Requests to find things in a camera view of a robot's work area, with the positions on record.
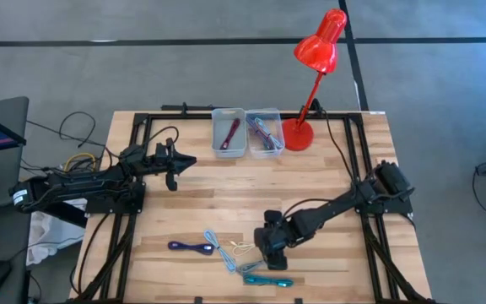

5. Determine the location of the white plastic bag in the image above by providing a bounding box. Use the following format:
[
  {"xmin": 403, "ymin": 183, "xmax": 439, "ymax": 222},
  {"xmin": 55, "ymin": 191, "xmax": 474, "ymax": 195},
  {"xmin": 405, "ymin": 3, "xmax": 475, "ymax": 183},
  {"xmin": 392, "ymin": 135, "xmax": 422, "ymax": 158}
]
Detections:
[{"xmin": 26, "ymin": 198, "xmax": 88, "ymax": 267}]

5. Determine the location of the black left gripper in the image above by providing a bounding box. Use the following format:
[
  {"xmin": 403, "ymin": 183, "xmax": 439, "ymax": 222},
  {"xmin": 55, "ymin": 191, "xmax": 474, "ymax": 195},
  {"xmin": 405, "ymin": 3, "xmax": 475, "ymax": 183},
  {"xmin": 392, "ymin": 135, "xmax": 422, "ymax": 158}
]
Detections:
[{"xmin": 154, "ymin": 137, "xmax": 197, "ymax": 192}]

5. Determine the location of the grey USB cable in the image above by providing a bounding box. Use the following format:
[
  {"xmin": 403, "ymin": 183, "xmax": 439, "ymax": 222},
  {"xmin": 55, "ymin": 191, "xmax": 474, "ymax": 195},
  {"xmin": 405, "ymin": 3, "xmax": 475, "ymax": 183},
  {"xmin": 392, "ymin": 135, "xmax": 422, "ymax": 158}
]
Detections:
[{"xmin": 236, "ymin": 260, "xmax": 266, "ymax": 274}]

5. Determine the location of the red desk lamp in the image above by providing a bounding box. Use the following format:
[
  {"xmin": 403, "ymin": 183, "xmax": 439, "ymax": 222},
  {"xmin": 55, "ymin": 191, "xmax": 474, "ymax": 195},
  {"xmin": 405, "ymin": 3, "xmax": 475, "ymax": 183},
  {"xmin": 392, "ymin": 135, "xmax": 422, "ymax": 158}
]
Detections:
[{"xmin": 282, "ymin": 8, "xmax": 348, "ymax": 152}]

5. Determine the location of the black floor cable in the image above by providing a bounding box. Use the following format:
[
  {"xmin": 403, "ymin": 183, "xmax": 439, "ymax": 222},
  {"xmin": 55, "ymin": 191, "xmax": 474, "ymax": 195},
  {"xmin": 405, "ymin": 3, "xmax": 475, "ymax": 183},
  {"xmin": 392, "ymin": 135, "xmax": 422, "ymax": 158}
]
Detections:
[{"xmin": 25, "ymin": 111, "xmax": 109, "ymax": 149}]

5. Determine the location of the cream USB cable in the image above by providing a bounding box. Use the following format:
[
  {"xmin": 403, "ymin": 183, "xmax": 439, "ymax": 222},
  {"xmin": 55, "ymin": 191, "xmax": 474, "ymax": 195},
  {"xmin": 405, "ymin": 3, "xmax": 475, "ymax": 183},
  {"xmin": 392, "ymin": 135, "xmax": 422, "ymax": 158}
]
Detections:
[{"xmin": 229, "ymin": 240, "xmax": 256, "ymax": 257}]

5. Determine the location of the magenta braided USB cable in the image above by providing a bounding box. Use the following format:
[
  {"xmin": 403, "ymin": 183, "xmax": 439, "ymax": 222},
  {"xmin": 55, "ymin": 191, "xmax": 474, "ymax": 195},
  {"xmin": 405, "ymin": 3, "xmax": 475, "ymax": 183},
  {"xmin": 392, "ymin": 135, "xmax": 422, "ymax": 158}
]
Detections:
[{"xmin": 219, "ymin": 117, "xmax": 242, "ymax": 151}]

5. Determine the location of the grey desk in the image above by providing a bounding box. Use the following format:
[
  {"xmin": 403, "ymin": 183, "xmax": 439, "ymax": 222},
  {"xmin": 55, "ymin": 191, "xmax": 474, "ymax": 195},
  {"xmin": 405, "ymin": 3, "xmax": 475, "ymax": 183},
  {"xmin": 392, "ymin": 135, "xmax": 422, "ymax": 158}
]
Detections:
[{"xmin": 0, "ymin": 95, "xmax": 30, "ymax": 214}]

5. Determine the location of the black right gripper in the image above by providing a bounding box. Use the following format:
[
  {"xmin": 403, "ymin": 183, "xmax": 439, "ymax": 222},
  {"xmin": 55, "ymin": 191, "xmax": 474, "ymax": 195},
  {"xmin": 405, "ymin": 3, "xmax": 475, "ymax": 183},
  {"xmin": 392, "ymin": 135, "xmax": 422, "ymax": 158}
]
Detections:
[{"xmin": 253, "ymin": 209, "xmax": 299, "ymax": 271}]

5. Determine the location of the black aluminium table frame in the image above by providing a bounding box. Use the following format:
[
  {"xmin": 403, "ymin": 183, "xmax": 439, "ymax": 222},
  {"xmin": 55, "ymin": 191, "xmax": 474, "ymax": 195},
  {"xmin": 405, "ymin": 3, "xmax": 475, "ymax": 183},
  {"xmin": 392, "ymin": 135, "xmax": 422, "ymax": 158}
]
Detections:
[{"xmin": 69, "ymin": 102, "xmax": 434, "ymax": 304}]

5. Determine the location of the navy purple braided USB cable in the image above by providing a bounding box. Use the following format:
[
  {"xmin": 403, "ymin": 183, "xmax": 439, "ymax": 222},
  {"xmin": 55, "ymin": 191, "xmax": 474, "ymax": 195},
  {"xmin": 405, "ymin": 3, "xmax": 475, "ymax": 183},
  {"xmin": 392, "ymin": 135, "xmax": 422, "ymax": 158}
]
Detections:
[{"xmin": 167, "ymin": 240, "xmax": 215, "ymax": 256}]

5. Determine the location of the teal braided USB cable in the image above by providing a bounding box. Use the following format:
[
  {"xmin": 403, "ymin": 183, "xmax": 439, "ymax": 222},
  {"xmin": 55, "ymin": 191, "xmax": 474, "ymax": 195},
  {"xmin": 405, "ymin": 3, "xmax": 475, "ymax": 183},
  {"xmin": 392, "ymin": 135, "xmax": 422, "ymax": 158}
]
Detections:
[{"xmin": 242, "ymin": 274, "xmax": 294, "ymax": 289}]

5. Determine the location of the clear plastic bin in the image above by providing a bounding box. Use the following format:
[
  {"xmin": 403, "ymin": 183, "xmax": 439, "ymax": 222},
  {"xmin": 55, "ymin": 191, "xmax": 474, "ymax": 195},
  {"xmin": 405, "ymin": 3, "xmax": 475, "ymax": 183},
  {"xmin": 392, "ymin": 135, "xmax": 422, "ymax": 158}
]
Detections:
[{"xmin": 245, "ymin": 107, "xmax": 286, "ymax": 160}]

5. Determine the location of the lavender USB cable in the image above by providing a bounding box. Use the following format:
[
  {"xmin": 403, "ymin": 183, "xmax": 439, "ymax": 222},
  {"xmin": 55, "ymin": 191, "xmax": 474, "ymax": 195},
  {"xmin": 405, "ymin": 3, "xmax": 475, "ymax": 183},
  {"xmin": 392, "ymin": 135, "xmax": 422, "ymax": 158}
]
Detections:
[{"xmin": 246, "ymin": 117, "xmax": 274, "ymax": 151}]

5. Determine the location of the yellow cable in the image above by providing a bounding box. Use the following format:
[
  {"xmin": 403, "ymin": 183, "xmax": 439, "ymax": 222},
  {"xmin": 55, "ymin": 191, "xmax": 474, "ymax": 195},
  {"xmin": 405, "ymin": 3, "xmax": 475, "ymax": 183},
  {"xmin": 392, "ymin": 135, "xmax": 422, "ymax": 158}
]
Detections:
[{"xmin": 63, "ymin": 151, "xmax": 97, "ymax": 172}]

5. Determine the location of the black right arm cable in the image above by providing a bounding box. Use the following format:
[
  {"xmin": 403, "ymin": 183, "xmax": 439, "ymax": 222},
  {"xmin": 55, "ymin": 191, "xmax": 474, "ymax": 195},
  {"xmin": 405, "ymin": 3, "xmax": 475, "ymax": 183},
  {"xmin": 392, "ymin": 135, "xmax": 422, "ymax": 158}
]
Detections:
[{"xmin": 283, "ymin": 197, "xmax": 332, "ymax": 219}]

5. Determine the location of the black power cable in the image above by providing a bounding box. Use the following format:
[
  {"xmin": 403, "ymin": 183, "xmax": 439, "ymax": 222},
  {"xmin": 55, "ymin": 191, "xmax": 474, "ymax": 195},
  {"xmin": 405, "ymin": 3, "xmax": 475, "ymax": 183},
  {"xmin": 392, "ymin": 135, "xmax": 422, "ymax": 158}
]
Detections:
[{"xmin": 310, "ymin": 97, "xmax": 359, "ymax": 187}]

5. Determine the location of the light blue USB cable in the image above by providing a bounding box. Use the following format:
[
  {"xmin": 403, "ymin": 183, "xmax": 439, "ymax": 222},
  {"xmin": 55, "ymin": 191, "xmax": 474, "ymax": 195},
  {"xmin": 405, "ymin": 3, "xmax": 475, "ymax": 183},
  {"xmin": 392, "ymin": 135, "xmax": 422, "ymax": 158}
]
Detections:
[{"xmin": 203, "ymin": 229, "xmax": 238, "ymax": 275}]

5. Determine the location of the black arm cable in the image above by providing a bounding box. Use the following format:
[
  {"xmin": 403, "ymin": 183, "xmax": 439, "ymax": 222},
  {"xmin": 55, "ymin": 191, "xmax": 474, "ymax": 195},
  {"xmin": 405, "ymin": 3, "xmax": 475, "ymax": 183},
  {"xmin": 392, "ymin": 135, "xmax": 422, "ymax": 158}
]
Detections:
[
  {"xmin": 283, "ymin": 197, "xmax": 332, "ymax": 219},
  {"xmin": 143, "ymin": 125, "xmax": 181, "ymax": 149}
]

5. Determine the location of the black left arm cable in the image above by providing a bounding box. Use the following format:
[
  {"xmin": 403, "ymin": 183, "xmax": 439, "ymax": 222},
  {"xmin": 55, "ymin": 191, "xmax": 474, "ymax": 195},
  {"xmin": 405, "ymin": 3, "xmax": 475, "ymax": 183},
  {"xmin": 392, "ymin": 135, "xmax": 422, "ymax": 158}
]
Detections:
[{"xmin": 143, "ymin": 125, "xmax": 181, "ymax": 149}]

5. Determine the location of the opaque white plastic bin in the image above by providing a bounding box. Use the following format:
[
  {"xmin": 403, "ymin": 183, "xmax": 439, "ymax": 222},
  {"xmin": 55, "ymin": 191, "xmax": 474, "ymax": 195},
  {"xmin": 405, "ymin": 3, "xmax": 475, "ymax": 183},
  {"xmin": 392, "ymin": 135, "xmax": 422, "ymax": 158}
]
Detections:
[{"xmin": 211, "ymin": 107, "xmax": 247, "ymax": 160}]

